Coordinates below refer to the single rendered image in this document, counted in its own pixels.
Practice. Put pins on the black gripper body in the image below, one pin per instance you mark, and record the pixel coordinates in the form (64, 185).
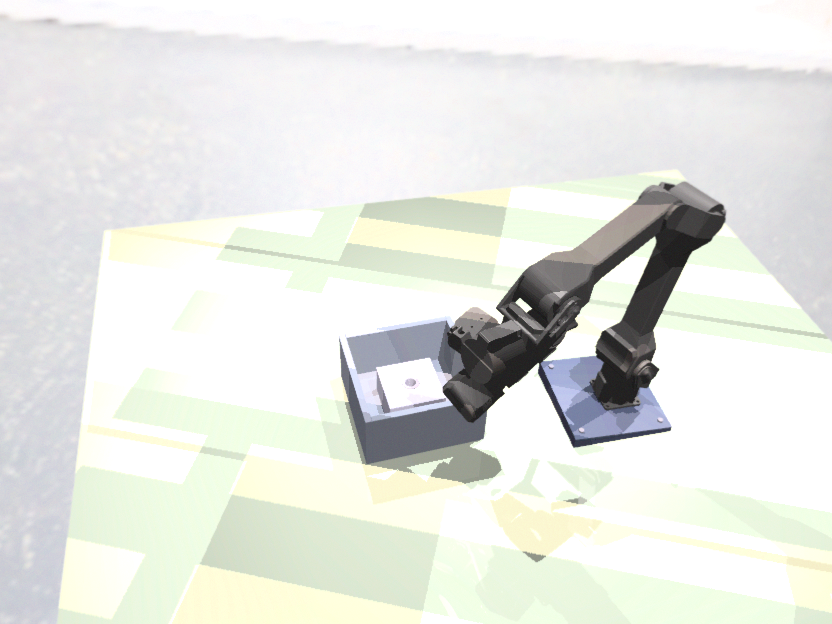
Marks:
(473, 399)

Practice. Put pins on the white flat plate with hole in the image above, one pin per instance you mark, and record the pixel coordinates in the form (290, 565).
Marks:
(408, 385)

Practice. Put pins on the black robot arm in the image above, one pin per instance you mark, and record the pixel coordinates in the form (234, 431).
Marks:
(682, 219)

